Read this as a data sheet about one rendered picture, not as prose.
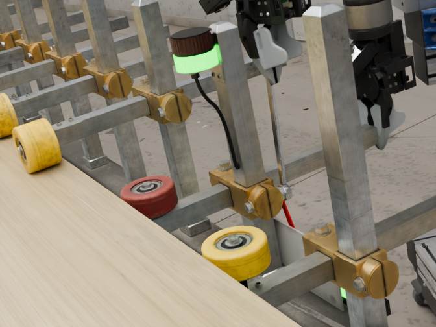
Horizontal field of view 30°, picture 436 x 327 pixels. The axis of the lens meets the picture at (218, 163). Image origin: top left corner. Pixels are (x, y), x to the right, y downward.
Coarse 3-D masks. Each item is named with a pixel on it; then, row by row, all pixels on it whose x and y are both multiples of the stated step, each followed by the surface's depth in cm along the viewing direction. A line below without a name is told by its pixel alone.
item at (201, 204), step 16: (368, 128) 135; (320, 144) 133; (368, 144) 135; (288, 160) 129; (304, 160) 129; (320, 160) 131; (272, 176) 127; (288, 176) 128; (208, 192) 124; (224, 192) 123; (176, 208) 120; (192, 208) 121; (208, 208) 123; (224, 208) 124; (160, 224) 119; (176, 224) 120
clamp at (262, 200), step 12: (216, 180) 127; (228, 180) 124; (264, 180) 121; (240, 192) 121; (252, 192) 119; (264, 192) 118; (276, 192) 119; (240, 204) 122; (252, 204) 119; (264, 204) 119; (276, 204) 120; (252, 216) 121; (264, 216) 119
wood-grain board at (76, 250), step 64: (0, 192) 129; (64, 192) 124; (0, 256) 107; (64, 256) 103; (128, 256) 100; (192, 256) 97; (0, 320) 92; (64, 320) 89; (128, 320) 86; (192, 320) 84; (256, 320) 82
